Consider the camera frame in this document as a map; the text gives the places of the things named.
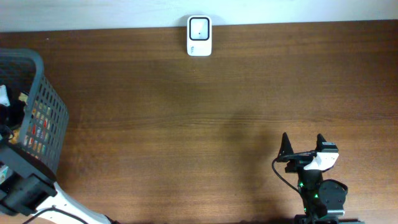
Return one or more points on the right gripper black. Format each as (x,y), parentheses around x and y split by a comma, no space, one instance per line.
(300,167)

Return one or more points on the cream snack bag blue label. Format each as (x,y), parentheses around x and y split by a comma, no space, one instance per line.
(22,97)

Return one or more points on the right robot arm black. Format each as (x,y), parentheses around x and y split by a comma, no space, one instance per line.
(323,199)

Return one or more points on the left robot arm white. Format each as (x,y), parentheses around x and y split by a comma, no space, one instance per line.
(32,190)

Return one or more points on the white barcode scanner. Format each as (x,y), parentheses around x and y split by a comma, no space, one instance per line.
(199,36)

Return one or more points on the grey plastic mesh basket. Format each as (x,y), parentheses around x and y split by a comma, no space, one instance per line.
(46,116)

